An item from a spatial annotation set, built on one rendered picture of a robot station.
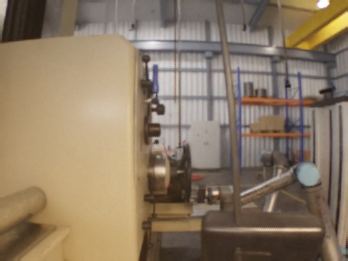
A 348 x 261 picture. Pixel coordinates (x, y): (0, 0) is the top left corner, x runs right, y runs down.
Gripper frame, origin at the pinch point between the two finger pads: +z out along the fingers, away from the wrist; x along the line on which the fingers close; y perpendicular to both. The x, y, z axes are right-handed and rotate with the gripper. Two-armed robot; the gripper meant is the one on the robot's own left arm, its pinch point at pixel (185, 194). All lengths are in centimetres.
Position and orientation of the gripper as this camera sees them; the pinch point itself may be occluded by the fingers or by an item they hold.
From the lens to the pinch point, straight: 131.3
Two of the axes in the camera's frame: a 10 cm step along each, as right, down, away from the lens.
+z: -10.0, 0.0, -0.3
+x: 0.1, -9.3, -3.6
